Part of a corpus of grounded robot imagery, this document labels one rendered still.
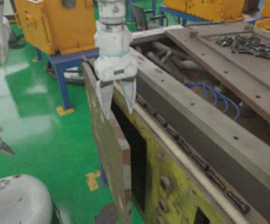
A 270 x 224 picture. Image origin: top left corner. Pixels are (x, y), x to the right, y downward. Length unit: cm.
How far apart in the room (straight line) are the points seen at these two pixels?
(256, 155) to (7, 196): 162
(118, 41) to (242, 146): 36
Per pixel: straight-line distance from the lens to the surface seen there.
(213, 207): 58
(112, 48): 52
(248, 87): 75
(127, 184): 80
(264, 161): 55
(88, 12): 297
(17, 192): 185
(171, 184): 72
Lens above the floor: 171
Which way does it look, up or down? 35 degrees down
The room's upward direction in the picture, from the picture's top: straight up
